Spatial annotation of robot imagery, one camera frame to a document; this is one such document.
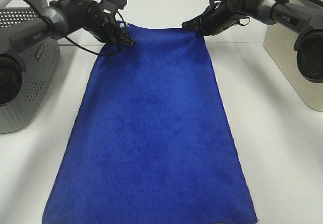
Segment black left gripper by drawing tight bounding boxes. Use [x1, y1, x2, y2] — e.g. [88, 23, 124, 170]
[85, 0, 135, 49]

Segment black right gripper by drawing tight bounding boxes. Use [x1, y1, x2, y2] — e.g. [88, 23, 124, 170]
[181, 2, 250, 36]

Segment blue microfibre towel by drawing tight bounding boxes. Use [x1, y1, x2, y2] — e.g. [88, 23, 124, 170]
[42, 25, 257, 223]

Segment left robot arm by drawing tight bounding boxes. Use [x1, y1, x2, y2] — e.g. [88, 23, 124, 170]
[1, 0, 135, 105]

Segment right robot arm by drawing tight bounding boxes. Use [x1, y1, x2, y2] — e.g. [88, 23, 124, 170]
[182, 0, 322, 83]

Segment beige storage box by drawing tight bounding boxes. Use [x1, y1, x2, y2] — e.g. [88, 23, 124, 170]
[263, 24, 322, 111]

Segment grey perforated plastic basket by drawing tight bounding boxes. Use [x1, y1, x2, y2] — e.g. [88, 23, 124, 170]
[1, 0, 60, 134]

